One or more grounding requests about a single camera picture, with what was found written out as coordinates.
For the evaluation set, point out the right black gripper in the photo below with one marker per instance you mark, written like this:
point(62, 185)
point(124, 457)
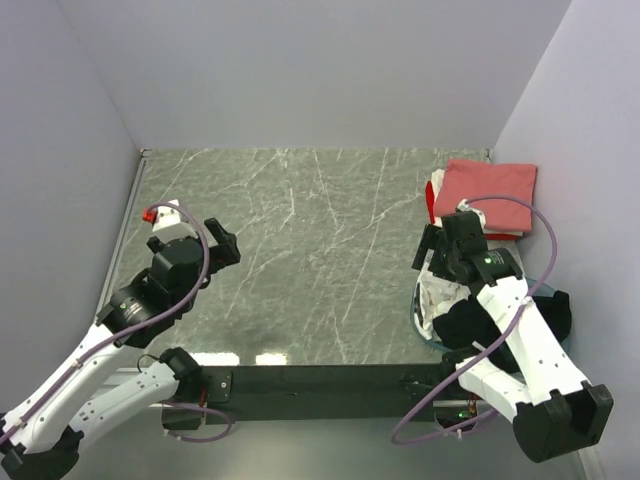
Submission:
point(430, 241)

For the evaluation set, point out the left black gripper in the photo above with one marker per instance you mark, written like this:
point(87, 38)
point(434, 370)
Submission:
point(223, 238)

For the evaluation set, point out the white printed t-shirt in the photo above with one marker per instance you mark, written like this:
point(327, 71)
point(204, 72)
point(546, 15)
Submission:
point(433, 297)

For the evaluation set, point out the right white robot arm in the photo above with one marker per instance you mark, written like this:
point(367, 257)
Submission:
point(525, 374)

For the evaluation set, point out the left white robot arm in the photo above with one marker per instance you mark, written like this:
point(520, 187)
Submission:
point(42, 437)

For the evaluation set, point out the folded red t-shirt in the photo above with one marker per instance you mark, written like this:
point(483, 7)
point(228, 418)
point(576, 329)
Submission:
point(431, 192)

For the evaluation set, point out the folded pink t-shirt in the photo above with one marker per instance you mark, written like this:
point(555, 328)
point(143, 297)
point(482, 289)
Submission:
point(492, 189)

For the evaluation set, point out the black t-shirt in basket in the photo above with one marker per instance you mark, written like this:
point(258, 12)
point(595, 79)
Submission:
point(467, 322)

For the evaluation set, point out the teal plastic basket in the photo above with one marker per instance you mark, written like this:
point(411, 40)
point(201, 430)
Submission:
point(448, 317)

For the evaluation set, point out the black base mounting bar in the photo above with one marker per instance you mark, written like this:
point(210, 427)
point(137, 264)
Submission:
point(307, 392)

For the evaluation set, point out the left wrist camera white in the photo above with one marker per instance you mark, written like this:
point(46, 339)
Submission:
point(166, 222)

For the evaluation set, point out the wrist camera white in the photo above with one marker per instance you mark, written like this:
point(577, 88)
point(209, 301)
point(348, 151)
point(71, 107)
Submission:
point(166, 222)
point(465, 206)

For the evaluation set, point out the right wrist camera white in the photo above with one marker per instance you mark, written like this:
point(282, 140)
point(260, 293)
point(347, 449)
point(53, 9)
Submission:
point(465, 206)

